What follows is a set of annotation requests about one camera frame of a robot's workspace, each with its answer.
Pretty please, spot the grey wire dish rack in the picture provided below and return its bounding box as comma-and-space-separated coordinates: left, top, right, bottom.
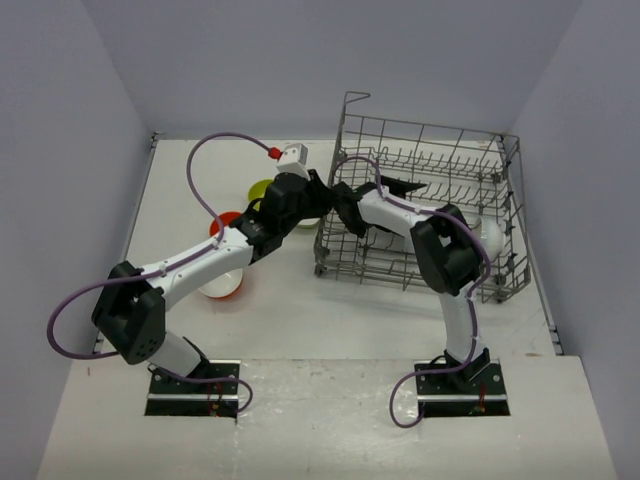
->
314, 91, 532, 303

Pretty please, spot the white round bowl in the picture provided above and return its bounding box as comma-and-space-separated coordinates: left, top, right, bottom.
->
475, 216, 506, 262

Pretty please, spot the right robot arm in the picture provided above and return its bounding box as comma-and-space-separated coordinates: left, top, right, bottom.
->
332, 176, 492, 393

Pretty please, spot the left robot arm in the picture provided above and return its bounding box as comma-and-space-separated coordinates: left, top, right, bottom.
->
91, 171, 336, 393

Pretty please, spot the white square bowl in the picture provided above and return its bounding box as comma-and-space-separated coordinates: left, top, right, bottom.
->
297, 218, 319, 229

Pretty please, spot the lime green bowl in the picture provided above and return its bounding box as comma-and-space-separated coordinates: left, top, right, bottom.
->
247, 179, 273, 203

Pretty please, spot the white bowl orange outside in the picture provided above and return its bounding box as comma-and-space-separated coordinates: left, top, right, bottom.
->
199, 269, 243, 299

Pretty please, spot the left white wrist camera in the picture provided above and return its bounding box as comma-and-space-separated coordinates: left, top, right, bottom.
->
277, 143, 310, 179

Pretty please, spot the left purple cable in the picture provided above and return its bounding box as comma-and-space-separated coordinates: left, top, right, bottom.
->
47, 131, 279, 411

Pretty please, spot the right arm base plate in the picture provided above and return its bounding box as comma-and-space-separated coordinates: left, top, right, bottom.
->
416, 360, 510, 418

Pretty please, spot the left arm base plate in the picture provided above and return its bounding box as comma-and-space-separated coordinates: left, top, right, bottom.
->
144, 366, 240, 419

